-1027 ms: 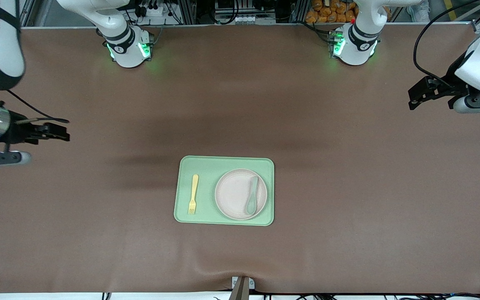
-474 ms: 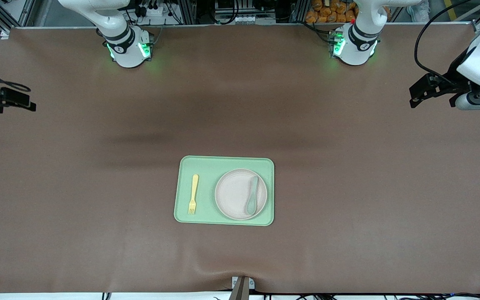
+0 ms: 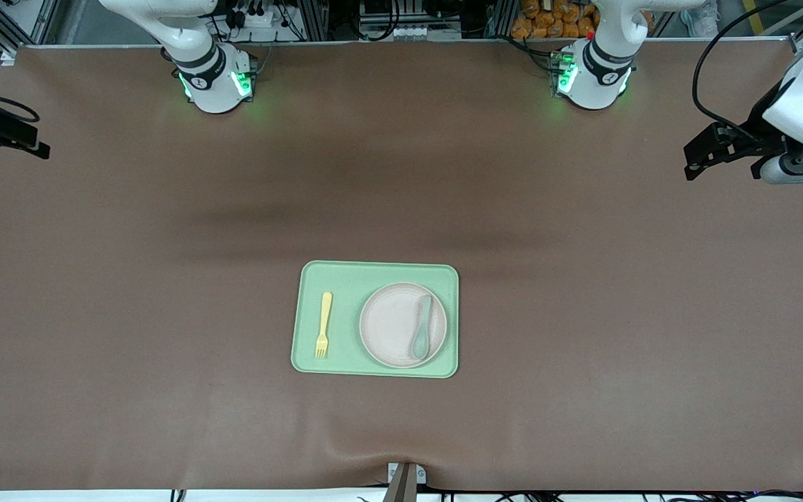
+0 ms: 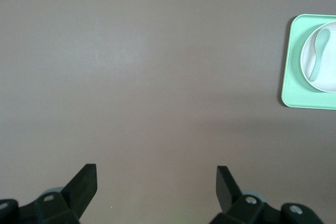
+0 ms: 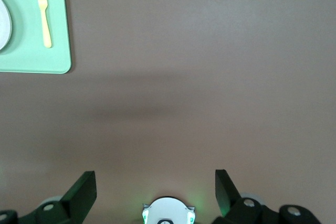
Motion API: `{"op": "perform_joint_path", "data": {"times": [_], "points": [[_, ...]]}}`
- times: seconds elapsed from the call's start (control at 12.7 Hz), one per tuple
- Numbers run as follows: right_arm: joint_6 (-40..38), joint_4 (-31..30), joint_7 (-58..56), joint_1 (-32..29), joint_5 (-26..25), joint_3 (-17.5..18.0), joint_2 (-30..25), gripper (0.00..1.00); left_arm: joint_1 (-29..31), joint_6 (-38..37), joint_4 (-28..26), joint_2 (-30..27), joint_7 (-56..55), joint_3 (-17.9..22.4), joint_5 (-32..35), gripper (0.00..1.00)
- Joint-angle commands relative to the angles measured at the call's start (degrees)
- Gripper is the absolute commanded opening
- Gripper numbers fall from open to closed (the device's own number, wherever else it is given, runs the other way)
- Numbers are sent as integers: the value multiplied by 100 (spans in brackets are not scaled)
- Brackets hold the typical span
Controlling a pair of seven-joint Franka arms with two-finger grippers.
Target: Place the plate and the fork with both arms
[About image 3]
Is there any yellow plastic fork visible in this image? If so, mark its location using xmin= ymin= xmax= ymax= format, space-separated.
xmin=314 ymin=291 xmax=334 ymax=360

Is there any teal green plastic spoon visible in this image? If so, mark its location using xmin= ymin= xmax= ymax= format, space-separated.
xmin=411 ymin=294 xmax=434 ymax=361

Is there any round beige plate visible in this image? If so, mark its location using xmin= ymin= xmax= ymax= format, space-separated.
xmin=359 ymin=282 xmax=449 ymax=370

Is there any bag of orange items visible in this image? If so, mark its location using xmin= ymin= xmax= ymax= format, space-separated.
xmin=511 ymin=0 xmax=657 ymax=40

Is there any brown table mat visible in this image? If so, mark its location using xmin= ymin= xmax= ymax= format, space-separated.
xmin=0 ymin=40 xmax=803 ymax=493

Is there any white power strip with plugs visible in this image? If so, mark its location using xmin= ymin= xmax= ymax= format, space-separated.
xmin=224 ymin=3 xmax=292 ymax=29

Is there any white socket bar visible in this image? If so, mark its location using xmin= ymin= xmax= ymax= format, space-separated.
xmin=360 ymin=24 xmax=465 ymax=42

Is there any mint green rectangular tray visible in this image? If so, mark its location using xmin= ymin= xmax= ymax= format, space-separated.
xmin=291 ymin=260 xmax=459 ymax=379

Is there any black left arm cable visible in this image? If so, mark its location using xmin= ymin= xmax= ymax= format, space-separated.
xmin=691 ymin=0 xmax=803 ymax=140

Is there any aluminium frame post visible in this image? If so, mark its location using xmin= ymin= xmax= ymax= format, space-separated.
xmin=296 ymin=0 xmax=330 ymax=41

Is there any metal table edge bracket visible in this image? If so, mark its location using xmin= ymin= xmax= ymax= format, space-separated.
xmin=386 ymin=462 xmax=427 ymax=502

